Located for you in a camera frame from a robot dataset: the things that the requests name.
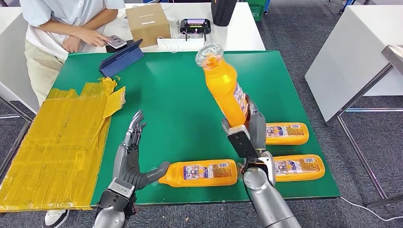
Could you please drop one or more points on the black flat pad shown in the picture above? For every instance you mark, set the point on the black flat pad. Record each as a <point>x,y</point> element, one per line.
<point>129,45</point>

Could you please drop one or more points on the brown cardboard box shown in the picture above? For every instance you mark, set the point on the brown cardboard box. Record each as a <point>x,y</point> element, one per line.
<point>148,25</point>

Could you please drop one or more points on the person's white shoe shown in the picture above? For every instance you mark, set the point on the person's white shoe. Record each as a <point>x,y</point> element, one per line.
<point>55,218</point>

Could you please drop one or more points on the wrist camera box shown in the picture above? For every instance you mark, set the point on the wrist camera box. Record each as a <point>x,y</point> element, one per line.
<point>121,188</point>
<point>244,143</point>

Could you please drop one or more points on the green plastic crate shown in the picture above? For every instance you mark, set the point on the green plastic crate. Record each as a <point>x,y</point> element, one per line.
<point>256,11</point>

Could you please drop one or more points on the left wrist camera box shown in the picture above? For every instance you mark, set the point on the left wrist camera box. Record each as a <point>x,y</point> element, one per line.
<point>121,188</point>

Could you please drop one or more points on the white flat block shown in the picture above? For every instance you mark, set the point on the white flat block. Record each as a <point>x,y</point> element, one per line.
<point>189,44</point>

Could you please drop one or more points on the steel frame leg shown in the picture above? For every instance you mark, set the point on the steel frame leg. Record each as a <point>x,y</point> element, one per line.
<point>22,113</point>

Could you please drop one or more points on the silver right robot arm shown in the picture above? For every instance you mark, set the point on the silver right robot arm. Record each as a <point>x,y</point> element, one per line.
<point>267,201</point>

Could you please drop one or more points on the green table mat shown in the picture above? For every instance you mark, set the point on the green table mat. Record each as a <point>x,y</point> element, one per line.
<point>182,94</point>

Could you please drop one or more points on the orange detergent bottle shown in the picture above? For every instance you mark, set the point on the orange detergent bottle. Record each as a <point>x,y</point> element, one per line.
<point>299,168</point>
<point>288,133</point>
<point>223,88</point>
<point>201,173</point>

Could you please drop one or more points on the person's left hand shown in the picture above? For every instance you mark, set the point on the person's left hand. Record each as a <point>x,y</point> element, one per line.
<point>71,44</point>

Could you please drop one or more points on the person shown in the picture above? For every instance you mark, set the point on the person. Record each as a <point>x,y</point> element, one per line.
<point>63,12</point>

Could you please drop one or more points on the person's right forearm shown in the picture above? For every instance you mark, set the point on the person's right forearm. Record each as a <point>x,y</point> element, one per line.
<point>59,30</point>

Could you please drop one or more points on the smartphone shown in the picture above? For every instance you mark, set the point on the smartphone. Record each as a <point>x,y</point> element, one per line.
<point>117,41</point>

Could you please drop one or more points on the black handheld controller with screen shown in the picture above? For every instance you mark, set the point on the black handheld controller with screen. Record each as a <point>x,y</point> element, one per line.
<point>195,26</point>

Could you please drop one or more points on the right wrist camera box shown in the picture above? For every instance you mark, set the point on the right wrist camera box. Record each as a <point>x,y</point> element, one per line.
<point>244,143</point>

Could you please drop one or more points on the blue tablet case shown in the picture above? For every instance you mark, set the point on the blue tablet case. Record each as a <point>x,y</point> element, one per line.
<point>122,59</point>

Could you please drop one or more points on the person's left forearm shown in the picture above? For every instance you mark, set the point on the person's left forearm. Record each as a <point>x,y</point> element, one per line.
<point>100,20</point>

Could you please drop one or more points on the person's right hand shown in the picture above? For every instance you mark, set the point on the person's right hand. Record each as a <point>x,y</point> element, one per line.
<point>93,37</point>

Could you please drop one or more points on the black carry case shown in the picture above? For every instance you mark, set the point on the black carry case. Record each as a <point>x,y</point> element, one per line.
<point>223,12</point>

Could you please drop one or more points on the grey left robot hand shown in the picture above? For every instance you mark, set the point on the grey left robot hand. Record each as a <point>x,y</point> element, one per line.
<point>127,163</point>

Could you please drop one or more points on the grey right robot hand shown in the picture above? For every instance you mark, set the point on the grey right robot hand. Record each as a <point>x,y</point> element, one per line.
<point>259,132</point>

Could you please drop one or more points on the yellow taped cardboard sheet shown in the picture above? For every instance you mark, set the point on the yellow taped cardboard sheet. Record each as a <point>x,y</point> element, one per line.
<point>56,141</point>

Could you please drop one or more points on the white table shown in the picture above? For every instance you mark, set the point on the white table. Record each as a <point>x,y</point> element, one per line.
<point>239,34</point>
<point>352,56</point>

